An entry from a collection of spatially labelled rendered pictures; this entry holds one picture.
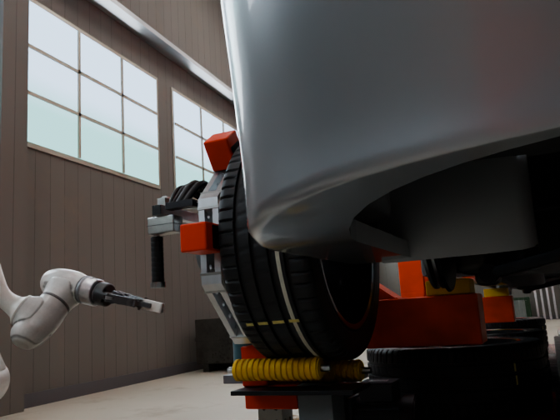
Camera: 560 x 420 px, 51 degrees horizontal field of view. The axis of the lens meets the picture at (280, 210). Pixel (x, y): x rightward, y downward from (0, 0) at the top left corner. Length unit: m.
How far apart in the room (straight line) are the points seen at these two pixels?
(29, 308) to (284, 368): 0.82
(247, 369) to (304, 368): 0.16
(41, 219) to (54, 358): 1.31
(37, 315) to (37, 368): 3.95
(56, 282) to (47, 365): 3.99
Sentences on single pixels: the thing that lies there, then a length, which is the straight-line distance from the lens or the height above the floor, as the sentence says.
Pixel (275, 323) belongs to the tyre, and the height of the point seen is 0.63.
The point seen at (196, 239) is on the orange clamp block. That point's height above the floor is 0.84.
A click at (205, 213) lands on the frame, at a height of 0.92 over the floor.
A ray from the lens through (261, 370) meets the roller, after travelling 1.59.
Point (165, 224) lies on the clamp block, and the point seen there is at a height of 0.92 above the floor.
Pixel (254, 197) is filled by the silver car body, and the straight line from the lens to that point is 0.71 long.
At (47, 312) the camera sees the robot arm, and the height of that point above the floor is 0.70.
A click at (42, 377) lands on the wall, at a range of 5.94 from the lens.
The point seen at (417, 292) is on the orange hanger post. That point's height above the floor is 0.74.
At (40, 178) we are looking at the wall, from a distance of 6.06.
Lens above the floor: 0.65
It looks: 10 degrees up
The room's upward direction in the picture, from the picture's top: 4 degrees counter-clockwise
